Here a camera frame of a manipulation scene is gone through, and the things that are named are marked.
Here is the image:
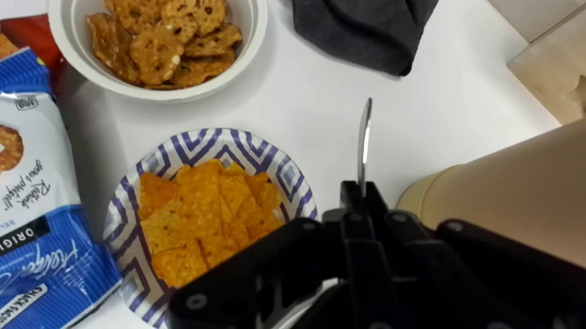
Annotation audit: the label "beige water bottle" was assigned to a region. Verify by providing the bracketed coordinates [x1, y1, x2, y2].
[393, 117, 586, 271]

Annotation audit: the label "red chip bag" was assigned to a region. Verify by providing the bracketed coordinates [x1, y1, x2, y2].
[0, 13, 69, 93]

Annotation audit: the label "white round bowl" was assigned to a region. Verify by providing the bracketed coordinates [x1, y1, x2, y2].
[45, 0, 270, 104]

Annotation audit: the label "blue pretzel snack bag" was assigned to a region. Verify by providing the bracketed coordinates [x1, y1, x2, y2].
[0, 46, 124, 329]

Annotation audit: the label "orange tortilla chips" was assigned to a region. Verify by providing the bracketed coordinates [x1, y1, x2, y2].
[135, 159, 287, 291]

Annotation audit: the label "brown pretzel crisps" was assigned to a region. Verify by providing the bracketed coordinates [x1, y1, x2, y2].
[85, 0, 244, 90]

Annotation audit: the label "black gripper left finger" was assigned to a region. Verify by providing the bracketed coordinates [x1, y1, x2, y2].
[166, 179, 367, 329]

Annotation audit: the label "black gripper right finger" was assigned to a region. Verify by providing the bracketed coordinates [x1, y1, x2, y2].
[364, 183, 586, 329]

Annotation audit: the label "dark grey cloth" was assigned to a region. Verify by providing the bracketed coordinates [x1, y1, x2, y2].
[288, 0, 440, 79]

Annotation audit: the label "blue patterned paper bowl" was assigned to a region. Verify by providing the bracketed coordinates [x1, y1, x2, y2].
[100, 126, 320, 329]

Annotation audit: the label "wooden shape sorter box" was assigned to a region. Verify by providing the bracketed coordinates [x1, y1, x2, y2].
[506, 6, 586, 126]

